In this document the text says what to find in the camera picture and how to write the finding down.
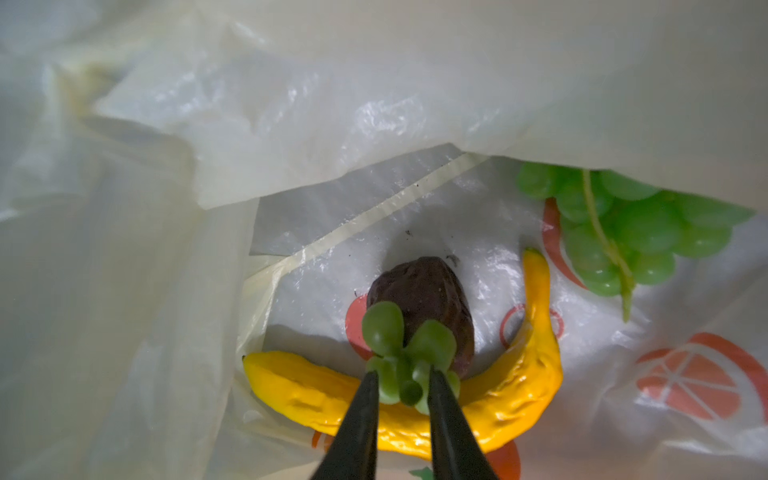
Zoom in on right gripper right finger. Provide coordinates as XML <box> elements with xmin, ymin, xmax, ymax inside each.
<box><xmin>428</xmin><ymin>367</ymin><xmax>497</xmax><ymax>480</ymax></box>

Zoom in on green fake grapes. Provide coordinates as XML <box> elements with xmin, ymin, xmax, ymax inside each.
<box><xmin>516</xmin><ymin>162</ymin><xmax>755</xmax><ymax>321</ymax></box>

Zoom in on cream plastic bag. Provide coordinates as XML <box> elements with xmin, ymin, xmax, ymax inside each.
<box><xmin>1</xmin><ymin>1</ymin><xmax>767</xmax><ymax>479</ymax></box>

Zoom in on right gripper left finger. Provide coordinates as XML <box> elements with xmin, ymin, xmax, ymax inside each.
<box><xmin>311</xmin><ymin>371</ymin><xmax>379</xmax><ymax>480</ymax></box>

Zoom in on yellow fake banana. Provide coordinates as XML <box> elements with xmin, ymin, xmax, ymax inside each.
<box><xmin>243</xmin><ymin>249</ymin><xmax>563</xmax><ymax>453</ymax></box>

